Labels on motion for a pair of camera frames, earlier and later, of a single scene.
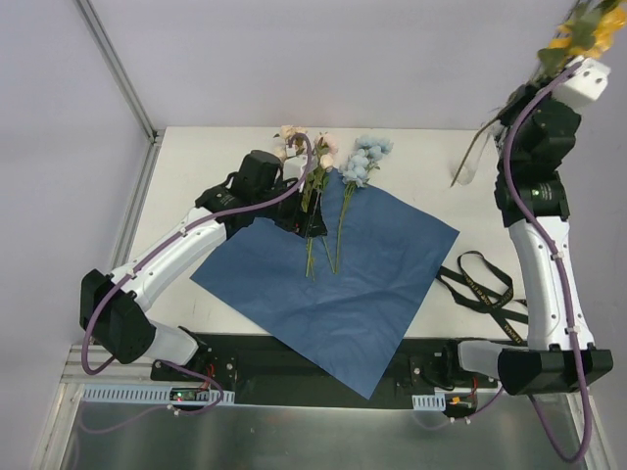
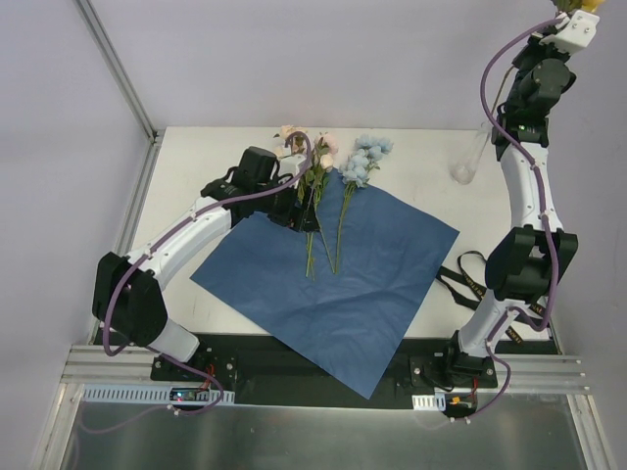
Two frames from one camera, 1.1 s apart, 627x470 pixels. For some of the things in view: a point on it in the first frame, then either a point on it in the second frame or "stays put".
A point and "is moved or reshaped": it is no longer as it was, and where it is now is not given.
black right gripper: x=520 y=96 to x=531 y=54
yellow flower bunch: x=587 y=30 is moved or reshaped
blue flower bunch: x=367 y=151 stays put
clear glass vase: x=465 y=166 stays put
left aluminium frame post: x=120 y=70 stays put
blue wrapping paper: x=352 y=297 stays put
